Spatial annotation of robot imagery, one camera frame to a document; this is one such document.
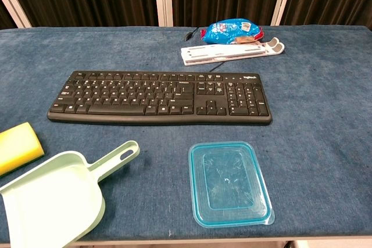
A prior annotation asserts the black computer keyboard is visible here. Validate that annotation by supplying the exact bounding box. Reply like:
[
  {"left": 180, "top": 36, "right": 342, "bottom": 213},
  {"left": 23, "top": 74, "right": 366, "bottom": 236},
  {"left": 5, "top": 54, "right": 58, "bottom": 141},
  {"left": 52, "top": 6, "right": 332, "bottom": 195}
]
[{"left": 46, "top": 70, "right": 273, "bottom": 127}]

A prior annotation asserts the yellow sponge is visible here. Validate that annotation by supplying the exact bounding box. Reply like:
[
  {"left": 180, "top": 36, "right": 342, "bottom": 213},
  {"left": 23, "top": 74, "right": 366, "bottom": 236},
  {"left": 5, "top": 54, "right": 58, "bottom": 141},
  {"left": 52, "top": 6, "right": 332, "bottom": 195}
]
[{"left": 0, "top": 121, "right": 45, "bottom": 177}]

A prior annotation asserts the blue table cloth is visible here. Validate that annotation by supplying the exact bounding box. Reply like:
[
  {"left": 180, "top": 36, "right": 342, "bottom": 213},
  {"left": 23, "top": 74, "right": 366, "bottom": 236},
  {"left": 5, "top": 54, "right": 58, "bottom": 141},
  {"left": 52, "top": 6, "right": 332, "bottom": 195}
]
[{"left": 0, "top": 24, "right": 372, "bottom": 243}]

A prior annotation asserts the clear blue container lid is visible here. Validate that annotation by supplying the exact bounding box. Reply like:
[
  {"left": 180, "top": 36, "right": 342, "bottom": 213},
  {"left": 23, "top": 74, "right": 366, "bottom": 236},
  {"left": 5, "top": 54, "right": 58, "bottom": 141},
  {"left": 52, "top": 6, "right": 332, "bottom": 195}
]
[{"left": 188, "top": 141, "right": 276, "bottom": 229}]

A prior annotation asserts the white folding stand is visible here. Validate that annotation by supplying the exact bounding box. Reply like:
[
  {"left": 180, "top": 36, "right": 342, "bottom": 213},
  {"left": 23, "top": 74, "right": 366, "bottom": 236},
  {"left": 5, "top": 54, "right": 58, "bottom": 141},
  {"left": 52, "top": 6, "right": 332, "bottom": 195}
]
[{"left": 180, "top": 37, "right": 285, "bottom": 66}]

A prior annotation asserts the mint green dustpan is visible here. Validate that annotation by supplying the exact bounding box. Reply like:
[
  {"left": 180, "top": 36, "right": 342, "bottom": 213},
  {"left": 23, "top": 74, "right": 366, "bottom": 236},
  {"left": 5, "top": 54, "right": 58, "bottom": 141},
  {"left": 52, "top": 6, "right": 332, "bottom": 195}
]
[{"left": 0, "top": 140, "right": 141, "bottom": 248}]

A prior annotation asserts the blue snack bag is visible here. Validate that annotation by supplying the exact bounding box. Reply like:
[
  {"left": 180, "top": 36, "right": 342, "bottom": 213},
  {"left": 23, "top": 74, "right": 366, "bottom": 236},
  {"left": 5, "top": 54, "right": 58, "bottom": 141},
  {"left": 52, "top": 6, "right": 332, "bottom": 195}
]
[{"left": 199, "top": 18, "right": 264, "bottom": 45}]

